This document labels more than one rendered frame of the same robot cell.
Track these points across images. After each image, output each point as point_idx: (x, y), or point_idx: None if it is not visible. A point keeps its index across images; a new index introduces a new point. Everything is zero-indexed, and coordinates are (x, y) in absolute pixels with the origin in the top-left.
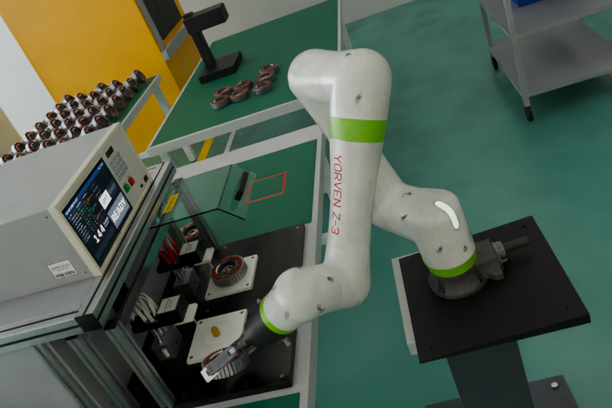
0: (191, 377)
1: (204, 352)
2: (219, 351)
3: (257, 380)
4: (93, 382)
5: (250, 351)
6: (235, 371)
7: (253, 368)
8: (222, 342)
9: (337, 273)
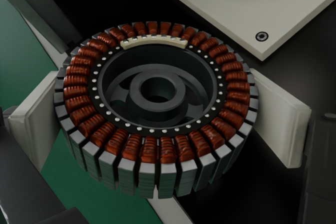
0: (137, 21)
1: None
2: (175, 42)
3: (220, 203)
4: None
5: (263, 137)
6: (125, 189)
7: (247, 150)
8: None
9: None
